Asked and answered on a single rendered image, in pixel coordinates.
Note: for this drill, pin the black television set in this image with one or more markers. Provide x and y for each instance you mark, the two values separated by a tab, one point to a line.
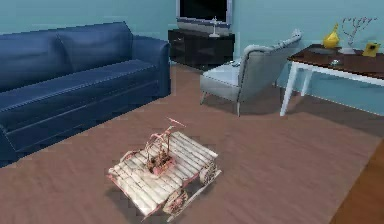
203	11

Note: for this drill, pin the small grey object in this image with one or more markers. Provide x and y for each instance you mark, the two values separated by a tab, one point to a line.
335	62

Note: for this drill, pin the brown table with white legs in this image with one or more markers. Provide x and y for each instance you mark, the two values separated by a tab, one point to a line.
346	63

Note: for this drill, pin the yellow picture frame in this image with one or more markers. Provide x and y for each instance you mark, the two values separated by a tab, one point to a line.
371	49

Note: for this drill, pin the pale wooden handcart table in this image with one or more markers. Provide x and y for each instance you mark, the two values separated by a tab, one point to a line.
166	166

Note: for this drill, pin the black television stand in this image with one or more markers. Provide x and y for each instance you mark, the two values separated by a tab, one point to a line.
200	48

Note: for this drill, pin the grey flat dish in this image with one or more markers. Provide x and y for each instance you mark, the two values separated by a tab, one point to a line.
321	50

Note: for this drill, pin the dark blue sofa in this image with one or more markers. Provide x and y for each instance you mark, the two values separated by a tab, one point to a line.
76	80

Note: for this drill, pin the grey armchair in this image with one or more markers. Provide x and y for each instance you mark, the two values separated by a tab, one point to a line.
256	71

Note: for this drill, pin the yellow vase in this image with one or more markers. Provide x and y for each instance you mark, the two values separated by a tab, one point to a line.
331	39

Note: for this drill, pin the small white statuette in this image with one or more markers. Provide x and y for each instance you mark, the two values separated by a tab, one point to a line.
214	28

